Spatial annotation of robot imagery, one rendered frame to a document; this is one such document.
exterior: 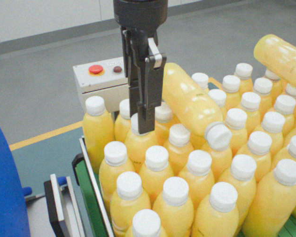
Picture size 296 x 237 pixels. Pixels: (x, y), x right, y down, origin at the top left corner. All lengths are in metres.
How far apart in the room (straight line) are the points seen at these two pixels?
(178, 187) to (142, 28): 0.24
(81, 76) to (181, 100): 0.29
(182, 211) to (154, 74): 0.22
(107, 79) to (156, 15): 0.33
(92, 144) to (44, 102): 1.93
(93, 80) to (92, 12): 2.87
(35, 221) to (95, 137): 0.21
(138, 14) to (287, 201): 0.38
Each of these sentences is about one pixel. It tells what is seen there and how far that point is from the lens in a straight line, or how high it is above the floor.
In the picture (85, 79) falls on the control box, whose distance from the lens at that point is 0.69.
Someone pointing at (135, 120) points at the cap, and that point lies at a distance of 0.52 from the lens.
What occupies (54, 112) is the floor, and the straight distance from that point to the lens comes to 2.42.
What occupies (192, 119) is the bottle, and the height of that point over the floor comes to 1.15.
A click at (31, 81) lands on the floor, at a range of 2.89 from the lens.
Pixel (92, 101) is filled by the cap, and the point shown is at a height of 1.11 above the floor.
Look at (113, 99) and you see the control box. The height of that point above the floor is 1.04.
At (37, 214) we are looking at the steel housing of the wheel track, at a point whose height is 0.93.
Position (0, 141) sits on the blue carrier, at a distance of 0.55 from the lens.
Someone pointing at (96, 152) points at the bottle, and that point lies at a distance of 0.66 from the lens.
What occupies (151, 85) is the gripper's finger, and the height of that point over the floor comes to 1.24.
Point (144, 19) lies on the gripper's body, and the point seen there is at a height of 1.33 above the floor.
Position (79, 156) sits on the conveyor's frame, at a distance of 0.78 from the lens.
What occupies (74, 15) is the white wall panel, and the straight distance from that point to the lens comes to 3.47.
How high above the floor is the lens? 1.47
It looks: 41 degrees down
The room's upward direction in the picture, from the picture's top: straight up
